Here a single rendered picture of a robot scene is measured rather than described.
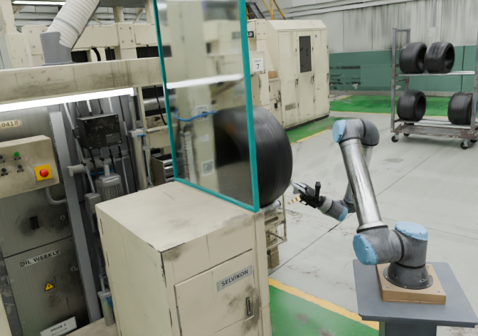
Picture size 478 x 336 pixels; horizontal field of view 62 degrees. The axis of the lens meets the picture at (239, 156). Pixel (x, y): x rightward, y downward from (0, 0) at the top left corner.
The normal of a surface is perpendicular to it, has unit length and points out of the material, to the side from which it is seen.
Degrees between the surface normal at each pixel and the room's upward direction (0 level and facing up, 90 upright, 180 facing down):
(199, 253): 90
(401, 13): 90
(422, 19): 90
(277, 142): 66
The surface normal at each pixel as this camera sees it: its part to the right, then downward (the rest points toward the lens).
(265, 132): 0.45, -0.45
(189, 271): 0.62, 0.16
